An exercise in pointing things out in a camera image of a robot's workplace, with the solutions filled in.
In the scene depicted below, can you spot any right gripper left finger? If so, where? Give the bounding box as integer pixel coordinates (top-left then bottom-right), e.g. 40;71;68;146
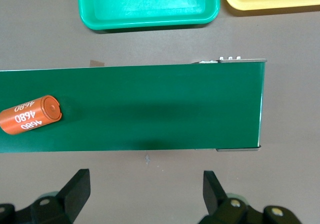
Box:
0;168;91;224

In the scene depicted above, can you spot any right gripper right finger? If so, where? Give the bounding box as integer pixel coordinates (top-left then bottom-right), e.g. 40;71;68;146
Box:
199;170;301;224

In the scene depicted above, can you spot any orange 4680 battery cylinder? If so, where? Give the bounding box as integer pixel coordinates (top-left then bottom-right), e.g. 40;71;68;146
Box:
0;94;63;136

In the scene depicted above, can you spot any green conveyor belt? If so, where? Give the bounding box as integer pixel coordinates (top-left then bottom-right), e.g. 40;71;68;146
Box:
0;58;268;154

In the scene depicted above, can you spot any green plastic tray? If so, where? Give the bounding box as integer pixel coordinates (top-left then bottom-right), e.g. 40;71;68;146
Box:
76;0;221;31

